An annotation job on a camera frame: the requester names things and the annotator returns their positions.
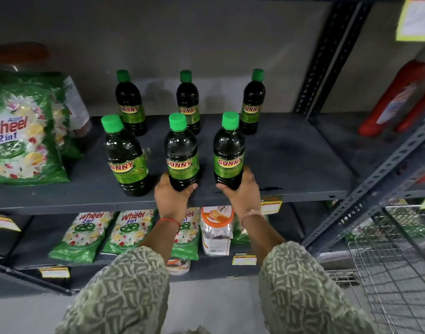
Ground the person's left hand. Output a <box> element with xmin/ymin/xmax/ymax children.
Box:
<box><xmin>154</xmin><ymin>172</ymin><xmax>199</xmax><ymax>224</ymax></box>

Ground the person's right hand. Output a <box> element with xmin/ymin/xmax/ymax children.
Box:
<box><xmin>216</xmin><ymin>166</ymin><xmax>262</xmax><ymax>220</ymax></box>

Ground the green-capped dark cleaner bottle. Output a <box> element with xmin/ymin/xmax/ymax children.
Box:
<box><xmin>164</xmin><ymin>112</ymin><xmax>200</xmax><ymax>192</ymax></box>
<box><xmin>213</xmin><ymin>111</ymin><xmax>246</xmax><ymax>191</ymax></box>

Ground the person's right forearm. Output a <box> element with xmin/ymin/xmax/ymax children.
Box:
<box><xmin>240</xmin><ymin>211</ymin><xmax>287</xmax><ymax>266</ymax></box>

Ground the person's left forearm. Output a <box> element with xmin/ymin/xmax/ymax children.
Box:
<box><xmin>139</xmin><ymin>219</ymin><xmax>182</xmax><ymax>263</ymax></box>

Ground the clear jar orange-white lid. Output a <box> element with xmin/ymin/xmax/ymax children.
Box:
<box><xmin>200</xmin><ymin>205</ymin><xmax>235</xmax><ymax>257</ymax></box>

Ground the small green detergent packet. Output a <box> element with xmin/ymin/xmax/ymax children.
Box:
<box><xmin>48</xmin><ymin>211</ymin><xmax>116</xmax><ymax>263</ymax></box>
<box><xmin>101</xmin><ymin>209</ymin><xmax>158</xmax><ymax>256</ymax></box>
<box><xmin>170</xmin><ymin>207</ymin><xmax>201</xmax><ymax>261</ymax></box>
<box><xmin>231</xmin><ymin>218</ymin><xmax>252</xmax><ymax>245</ymax></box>

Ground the group of dark bottles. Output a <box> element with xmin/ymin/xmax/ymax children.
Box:
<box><xmin>101</xmin><ymin>68</ymin><xmax>266</xmax><ymax>197</ymax></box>

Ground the grey metal shelf rack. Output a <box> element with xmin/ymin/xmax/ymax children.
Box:
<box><xmin>301</xmin><ymin>101</ymin><xmax>425</xmax><ymax>261</ymax></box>
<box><xmin>0</xmin><ymin>0</ymin><xmax>374</xmax><ymax>297</ymax></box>

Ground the small white-lidded jar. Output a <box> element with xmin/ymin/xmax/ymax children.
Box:
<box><xmin>166</xmin><ymin>259</ymin><xmax>191</xmax><ymax>276</ymax></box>

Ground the patterned green-white sleeve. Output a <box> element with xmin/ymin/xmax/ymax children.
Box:
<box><xmin>54</xmin><ymin>246</ymin><xmax>171</xmax><ymax>334</ymax></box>
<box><xmin>258</xmin><ymin>241</ymin><xmax>380</xmax><ymax>334</ymax></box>

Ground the large green detergent packet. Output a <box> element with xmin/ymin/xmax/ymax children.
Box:
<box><xmin>0</xmin><ymin>70</ymin><xmax>71</xmax><ymax>187</ymax></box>
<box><xmin>51</xmin><ymin>74</ymin><xmax>85</xmax><ymax>160</ymax></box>

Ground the large clear jar brown lid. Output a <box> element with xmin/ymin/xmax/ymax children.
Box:
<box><xmin>0</xmin><ymin>42</ymin><xmax>92</xmax><ymax>137</ymax></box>

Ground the red plastic bottle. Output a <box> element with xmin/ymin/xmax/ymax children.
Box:
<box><xmin>395</xmin><ymin>86</ymin><xmax>425</xmax><ymax>135</ymax></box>
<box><xmin>358</xmin><ymin>58</ymin><xmax>425</xmax><ymax>137</ymax></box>

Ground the yellow-edged hanging sign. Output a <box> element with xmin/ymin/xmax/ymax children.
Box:
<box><xmin>396</xmin><ymin>0</ymin><xmax>425</xmax><ymax>42</ymax></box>

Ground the red thread bracelet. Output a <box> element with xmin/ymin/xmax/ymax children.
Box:
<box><xmin>156</xmin><ymin>218</ymin><xmax>181</xmax><ymax>231</ymax></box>

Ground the beige thread bracelet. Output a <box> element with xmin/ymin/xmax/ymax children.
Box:
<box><xmin>240</xmin><ymin>209</ymin><xmax>265</xmax><ymax>227</ymax></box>

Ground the wire shopping cart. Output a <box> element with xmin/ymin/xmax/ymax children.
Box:
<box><xmin>327</xmin><ymin>204</ymin><xmax>425</xmax><ymax>334</ymax></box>

